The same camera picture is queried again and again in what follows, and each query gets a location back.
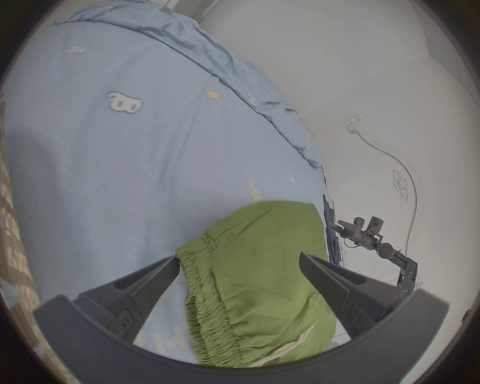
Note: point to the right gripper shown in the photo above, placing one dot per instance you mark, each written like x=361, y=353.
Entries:
x=350, y=229

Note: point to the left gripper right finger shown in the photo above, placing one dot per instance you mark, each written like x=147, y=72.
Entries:
x=337, y=287

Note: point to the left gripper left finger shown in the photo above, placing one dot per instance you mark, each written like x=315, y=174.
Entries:
x=144, y=288

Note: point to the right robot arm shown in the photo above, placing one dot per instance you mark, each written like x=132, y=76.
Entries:
x=393, y=255

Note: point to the bed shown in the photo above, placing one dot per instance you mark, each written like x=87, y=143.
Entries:
x=123, y=168

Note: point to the green shorts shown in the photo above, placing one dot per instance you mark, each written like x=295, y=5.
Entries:
x=258, y=270

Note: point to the pale blue quilt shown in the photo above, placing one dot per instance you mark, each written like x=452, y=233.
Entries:
x=210, y=48

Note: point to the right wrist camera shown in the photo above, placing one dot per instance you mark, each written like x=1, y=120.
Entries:
x=375, y=224

